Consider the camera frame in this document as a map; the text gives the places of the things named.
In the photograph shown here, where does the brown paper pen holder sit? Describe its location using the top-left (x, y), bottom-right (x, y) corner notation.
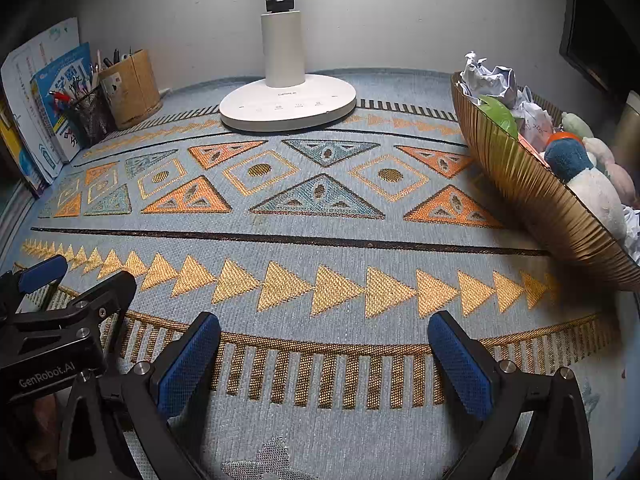
top-left (99, 50), bottom-right (162, 131)

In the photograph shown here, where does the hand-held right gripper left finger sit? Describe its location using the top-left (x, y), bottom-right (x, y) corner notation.
top-left (57, 311), bottom-right (222, 480)

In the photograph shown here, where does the mandarin orange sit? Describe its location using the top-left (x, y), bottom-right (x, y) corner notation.
top-left (545, 131), bottom-right (584, 149)

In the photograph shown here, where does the patterned woven mat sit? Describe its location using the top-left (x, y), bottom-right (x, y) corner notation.
top-left (0, 67), bottom-right (640, 480)

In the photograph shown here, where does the amber ribbed glass bowl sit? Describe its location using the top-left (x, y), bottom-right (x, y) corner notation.
top-left (450, 70), bottom-right (640, 294)

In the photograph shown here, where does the cardboard tube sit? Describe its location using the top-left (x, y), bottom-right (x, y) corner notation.
top-left (612, 90), bottom-right (640, 162)

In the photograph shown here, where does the black mesh pen holder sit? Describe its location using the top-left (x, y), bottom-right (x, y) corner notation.
top-left (65, 85), bottom-right (119, 149)

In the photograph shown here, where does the bunch of dark pens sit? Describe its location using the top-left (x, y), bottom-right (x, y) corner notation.
top-left (102, 47), bottom-right (142, 69)

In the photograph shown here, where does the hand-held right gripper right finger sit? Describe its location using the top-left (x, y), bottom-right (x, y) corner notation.
top-left (427, 310), bottom-right (593, 480)

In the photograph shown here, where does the bunch of colourful pens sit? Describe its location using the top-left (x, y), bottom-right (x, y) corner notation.
top-left (49, 50), bottom-right (109, 111)

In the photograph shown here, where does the pile of paper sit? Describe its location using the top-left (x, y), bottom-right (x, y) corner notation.
top-left (460, 51), bottom-right (557, 152)

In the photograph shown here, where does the blue and white plush toy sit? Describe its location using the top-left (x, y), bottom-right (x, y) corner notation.
top-left (544, 140), bottom-right (632, 242)

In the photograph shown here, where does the white desk lamp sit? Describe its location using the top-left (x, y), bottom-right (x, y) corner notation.
top-left (219, 0), bottom-right (359, 134)

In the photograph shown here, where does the green white pink plush toy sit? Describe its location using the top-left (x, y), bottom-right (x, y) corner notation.
top-left (560, 111), bottom-right (639, 207)

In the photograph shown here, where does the dark screen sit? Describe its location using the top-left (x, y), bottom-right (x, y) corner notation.
top-left (560, 0), bottom-right (640, 104)

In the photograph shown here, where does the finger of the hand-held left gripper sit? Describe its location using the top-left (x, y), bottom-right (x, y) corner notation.
top-left (0, 254), bottom-right (69, 317)
top-left (65, 271), bottom-right (139, 357)

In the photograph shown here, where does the row of upright books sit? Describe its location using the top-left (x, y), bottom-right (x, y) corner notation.
top-left (0, 17), bottom-right (97, 197)

